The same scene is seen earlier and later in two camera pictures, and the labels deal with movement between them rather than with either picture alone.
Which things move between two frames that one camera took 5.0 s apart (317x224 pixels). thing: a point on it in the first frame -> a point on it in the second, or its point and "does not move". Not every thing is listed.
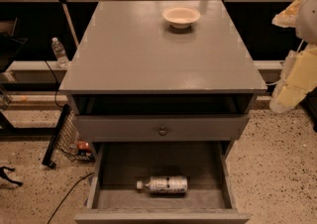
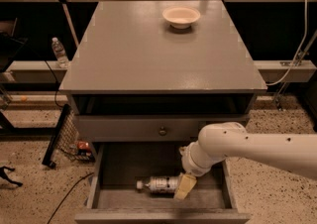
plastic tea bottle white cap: x=164 y=184 does not move
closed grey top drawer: x=209 y=127 does not move
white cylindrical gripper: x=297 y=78 -> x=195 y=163
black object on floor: x=4 y=175 does not move
